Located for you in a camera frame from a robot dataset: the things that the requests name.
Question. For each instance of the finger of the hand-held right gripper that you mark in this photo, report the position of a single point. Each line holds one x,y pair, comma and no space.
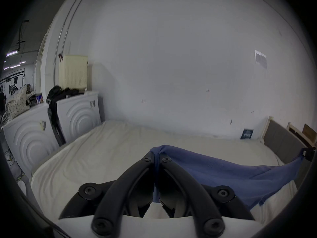
308,154

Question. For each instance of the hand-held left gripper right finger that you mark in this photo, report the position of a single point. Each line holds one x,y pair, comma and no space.
190,187

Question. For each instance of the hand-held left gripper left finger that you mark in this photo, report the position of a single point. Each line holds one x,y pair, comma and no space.
123,187

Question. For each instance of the blue shirt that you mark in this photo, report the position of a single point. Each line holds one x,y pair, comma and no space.
223,172

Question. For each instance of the brown carton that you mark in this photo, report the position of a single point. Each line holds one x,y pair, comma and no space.
310,132

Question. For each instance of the grey padded headboard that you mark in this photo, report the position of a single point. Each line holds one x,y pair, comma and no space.
282,142

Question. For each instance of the bed with beige sheet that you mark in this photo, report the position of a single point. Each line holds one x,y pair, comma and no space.
99,152

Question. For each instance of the dark blue card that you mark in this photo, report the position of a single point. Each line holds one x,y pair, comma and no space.
247,133

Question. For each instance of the white washing machine with black bag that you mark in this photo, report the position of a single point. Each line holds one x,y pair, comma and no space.
79,118

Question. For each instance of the white washing machine with patterned bag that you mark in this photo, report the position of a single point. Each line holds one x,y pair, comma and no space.
29,142

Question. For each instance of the cream perforated panel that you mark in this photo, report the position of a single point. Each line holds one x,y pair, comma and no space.
73,72

